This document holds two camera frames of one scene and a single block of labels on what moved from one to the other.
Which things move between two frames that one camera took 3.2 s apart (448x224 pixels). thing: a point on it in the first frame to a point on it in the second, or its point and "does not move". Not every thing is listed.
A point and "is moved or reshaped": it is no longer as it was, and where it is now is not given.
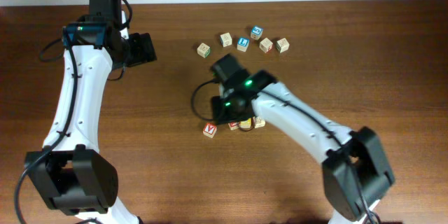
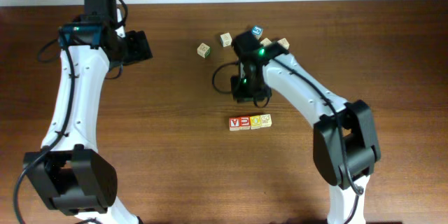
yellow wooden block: (246, 124) is moved or reshaped
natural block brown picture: (259, 122) is moved or reshaped
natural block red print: (266, 45) does not move
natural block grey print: (225, 40) does not move
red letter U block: (233, 125) is moved or reshaped
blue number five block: (256, 32) does not move
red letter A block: (210, 130) to (234, 124)
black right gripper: (223, 114) to (235, 84)
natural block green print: (204, 50) does not move
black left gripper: (143, 49) does not move
